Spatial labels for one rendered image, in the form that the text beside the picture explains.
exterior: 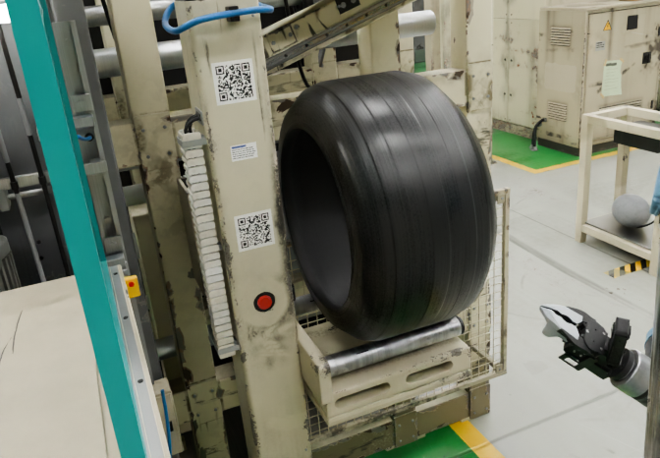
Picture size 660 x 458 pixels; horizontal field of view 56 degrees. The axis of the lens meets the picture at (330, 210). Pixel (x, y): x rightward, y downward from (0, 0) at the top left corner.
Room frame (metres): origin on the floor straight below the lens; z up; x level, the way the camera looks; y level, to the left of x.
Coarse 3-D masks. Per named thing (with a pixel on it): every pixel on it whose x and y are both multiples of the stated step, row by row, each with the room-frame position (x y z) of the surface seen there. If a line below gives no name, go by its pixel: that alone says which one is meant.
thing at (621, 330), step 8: (616, 320) 1.05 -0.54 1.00; (624, 320) 1.05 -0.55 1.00; (616, 328) 1.04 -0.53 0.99; (624, 328) 1.03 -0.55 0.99; (616, 336) 1.03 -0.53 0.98; (624, 336) 1.02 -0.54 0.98; (616, 344) 1.04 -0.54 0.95; (624, 344) 1.03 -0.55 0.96; (608, 352) 1.07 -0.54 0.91; (616, 352) 1.04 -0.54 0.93; (608, 360) 1.06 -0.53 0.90; (616, 360) 1.05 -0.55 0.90
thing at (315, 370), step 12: (300, 336) 1.17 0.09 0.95; (300, 348) 1.15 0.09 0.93; (312, 348) 1.12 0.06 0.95; (300, 360) 1.16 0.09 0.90; (312, 360) 1.08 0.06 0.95; (324, 360) 1.08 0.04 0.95; (312, 372) 1.09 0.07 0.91; (324, 372) 1.06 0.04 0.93; (312, 384) 1.10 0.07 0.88; (324, 384) 1.06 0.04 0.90; (324, 396) 1.06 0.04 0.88
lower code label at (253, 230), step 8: (240, 216) 1.13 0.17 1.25; (248, 216) 1.14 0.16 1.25; (256, 216) 1.14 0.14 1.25; (264, 216) 1.15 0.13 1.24; (240, 224) 1.13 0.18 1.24; (248, 224) 1.13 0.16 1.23; (256, 224) 1.14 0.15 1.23; (264, 224) 1.15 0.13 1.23; (272, 224) 1.15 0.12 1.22; (240, 232) 1.13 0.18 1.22; (248, 232) 1.13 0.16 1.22; (256, 232) 1.14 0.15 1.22; (264, 232) 1.15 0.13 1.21; (272, 232) 1.15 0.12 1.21; (240, 240) 1.13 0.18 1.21; (248, 240) 1.13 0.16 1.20; (256, 240) 1.14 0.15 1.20; (264, 240) 1.14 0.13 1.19; (272, 240) 1.15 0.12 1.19; (240, 248) 1.13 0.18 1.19; (248, 248) 1.13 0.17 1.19
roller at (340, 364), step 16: (448, 320) 1.23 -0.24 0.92; (400, 336) 1.18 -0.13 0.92; (416, 336) 1.19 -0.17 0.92; (432, 336) 1.19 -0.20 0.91; (448, 336) 1.21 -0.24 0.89; (352, 352) 1.14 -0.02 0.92; (368, 352) 1.14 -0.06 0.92; (384, 352) 1.15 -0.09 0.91; (400, 352) 1.16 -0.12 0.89; (336, 368) 1.11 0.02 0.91; (352, 368) 1.12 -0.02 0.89
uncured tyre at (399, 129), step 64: (320, 128) 1.20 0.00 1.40; (384, 128) 1.13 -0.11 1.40; (448, 128) 1.16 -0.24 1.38; (320, 192) 1.57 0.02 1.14; (384, 192) 1.05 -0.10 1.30; (448, 192) 1.08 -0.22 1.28; (320, 256) 1.48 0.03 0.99; (384, 256) 1.03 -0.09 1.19; (448, 256) 1.06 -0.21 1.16; (384, 320) 1.06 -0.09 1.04
